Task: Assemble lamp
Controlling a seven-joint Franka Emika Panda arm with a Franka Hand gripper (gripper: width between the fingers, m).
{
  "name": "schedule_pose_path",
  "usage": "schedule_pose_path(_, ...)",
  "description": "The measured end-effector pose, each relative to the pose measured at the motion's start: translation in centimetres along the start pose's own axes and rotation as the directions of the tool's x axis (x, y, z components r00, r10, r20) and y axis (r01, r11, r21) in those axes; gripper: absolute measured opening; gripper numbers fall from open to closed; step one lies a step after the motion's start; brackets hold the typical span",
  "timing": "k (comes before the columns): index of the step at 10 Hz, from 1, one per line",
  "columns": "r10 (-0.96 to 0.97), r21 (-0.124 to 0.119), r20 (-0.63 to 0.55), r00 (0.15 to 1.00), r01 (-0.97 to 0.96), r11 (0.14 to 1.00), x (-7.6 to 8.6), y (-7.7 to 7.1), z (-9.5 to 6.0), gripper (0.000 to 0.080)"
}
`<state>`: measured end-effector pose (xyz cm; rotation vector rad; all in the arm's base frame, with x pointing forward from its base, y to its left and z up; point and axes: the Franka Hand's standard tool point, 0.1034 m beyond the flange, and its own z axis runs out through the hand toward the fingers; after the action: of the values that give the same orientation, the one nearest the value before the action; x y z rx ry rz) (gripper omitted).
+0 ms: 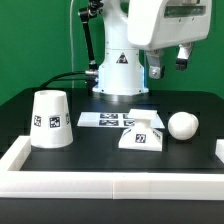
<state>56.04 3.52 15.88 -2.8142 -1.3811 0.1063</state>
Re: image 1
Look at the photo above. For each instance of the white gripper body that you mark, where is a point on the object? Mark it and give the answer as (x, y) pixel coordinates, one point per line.
(157, 24)

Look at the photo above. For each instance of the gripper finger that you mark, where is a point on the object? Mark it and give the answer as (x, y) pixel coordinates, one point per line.
(156, 68)
(183, 56)

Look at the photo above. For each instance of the white lamp bulb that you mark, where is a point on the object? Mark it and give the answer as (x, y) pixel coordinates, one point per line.
(183, 125)

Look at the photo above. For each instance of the white lamp base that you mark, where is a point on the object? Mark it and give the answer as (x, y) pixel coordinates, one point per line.
(142, 136)

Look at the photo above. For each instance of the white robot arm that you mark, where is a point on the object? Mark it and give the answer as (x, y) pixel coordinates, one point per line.
(122, 75)

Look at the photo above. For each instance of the white lamp shade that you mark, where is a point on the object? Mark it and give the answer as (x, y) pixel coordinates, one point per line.
(50, 124)

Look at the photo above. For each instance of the white marker plate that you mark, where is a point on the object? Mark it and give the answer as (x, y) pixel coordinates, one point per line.
(119, 120)

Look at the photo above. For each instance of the white U-shaped fence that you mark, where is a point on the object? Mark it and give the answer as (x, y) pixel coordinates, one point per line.
(16, 183)

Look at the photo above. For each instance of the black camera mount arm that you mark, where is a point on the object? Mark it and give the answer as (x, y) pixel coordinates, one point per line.
(85, 14)

